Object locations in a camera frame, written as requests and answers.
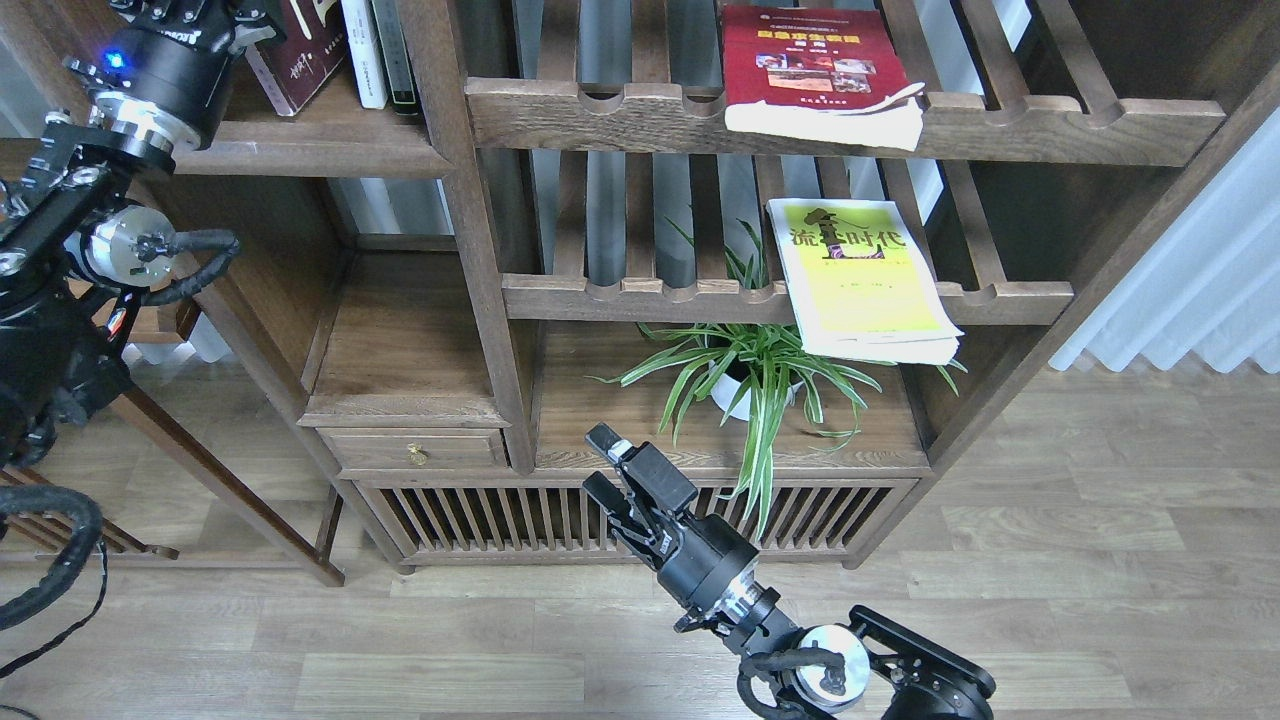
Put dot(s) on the white upright book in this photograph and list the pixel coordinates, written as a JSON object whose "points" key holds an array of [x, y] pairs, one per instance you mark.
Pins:
{"points": [[365, 49]]}

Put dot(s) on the green spider plant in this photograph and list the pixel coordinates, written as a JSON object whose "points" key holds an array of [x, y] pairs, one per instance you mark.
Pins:
{"points": [[832, 393]]}

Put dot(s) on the brass drawer knob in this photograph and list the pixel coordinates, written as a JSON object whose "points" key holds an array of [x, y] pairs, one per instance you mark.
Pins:
{"points": [[415, 456]]}

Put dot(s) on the white curtain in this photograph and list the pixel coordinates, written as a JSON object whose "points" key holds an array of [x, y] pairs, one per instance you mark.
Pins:
{"points": [[1210, 285]]}

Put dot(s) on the red book on top shelf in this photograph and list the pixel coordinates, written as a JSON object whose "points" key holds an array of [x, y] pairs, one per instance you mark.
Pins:
{"points": [[819, 74]]}

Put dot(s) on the dark wooden bookshelf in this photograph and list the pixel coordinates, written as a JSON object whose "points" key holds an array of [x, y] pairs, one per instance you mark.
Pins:
{"points": [[464, 279]]}

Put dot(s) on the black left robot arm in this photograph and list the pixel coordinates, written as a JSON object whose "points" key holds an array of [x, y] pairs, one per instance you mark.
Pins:
{"points": [[79, 258]]}

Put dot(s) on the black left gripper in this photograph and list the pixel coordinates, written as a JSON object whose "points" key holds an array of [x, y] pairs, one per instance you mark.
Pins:
{"points": [[165, 78]]}

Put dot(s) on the dark grey upright book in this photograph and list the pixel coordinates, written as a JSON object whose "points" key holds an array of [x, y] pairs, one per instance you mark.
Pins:
{"points": [[401, 83]]}

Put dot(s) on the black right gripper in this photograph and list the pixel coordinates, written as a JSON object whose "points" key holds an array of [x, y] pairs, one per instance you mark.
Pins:
{"points": [[703, 562]]}

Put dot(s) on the yellow green book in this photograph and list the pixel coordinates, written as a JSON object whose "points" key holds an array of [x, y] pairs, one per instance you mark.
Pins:
{"points": [[859, 285]]}

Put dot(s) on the wooden side table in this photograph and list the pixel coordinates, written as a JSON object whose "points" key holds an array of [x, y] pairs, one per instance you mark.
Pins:
{"points": [[79, 263]]}

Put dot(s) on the white plant pot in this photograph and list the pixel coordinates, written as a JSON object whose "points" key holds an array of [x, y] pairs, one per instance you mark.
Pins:
{"points": [[752, 389]]}

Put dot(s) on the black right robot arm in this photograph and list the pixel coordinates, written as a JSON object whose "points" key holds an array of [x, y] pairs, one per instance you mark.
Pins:
{"points": [[786, 671]]}

